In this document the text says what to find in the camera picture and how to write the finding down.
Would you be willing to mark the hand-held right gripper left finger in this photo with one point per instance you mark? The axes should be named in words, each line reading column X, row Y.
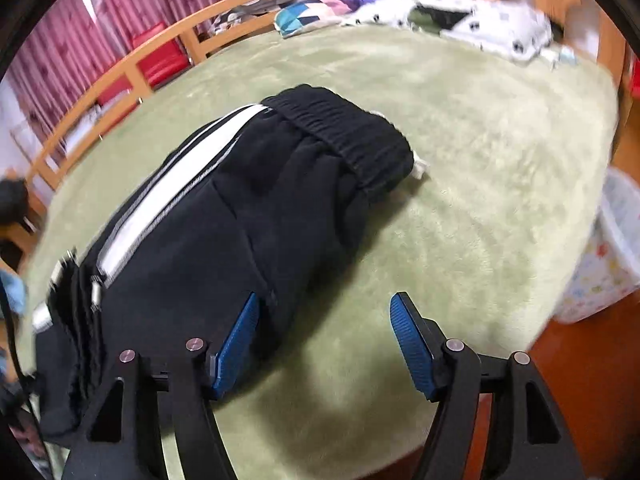
column 240, row 340

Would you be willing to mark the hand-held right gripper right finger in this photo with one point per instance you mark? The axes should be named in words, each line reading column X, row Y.
column 410, row 345

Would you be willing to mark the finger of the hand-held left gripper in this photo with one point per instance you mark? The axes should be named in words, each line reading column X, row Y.
column 95, row 287
column 52, row 295

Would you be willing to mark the black pants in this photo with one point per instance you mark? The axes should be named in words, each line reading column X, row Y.
column 200, row 210

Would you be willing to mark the light blue fleece robe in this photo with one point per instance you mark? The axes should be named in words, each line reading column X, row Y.
column 12, row 292

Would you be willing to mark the black garment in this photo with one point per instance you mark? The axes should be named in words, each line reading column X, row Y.
column 12, row 200

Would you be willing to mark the red chair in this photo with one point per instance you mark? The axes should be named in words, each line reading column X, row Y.
column 115, row 97
column 160, row 52

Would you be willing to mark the green fleece blanket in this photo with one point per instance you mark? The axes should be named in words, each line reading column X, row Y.
column 475, row 160

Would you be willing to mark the white floral printed bag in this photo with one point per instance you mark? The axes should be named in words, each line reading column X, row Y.
column 605, row 260

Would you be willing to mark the small pale blue object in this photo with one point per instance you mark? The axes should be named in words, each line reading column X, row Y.
column 560, row 55

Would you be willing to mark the geometric patterned cushion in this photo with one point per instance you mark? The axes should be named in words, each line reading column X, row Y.
column 305, row 15

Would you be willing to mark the white floral pillow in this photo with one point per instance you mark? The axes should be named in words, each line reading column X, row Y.
column 500, row 25

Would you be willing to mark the wooden bed frame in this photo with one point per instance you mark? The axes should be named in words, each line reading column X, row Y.
column 150, row 40

